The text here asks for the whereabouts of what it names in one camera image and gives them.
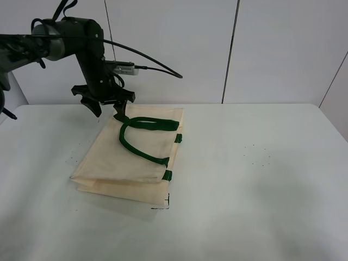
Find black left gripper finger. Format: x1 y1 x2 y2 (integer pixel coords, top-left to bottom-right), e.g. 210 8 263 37
80 98 102 117
113 100 128 120

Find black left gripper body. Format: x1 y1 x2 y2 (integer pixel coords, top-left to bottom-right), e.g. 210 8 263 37
71 72 135 105

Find white linen bag green handles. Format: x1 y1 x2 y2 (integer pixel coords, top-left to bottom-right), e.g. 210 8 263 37
70 105 183 206

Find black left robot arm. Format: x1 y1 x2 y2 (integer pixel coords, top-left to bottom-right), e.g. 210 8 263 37
1 17 135 119

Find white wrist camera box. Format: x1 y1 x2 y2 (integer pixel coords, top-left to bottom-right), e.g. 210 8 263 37
105 61 139 76

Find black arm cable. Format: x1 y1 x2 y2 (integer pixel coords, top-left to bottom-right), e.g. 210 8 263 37
29 0 183 79

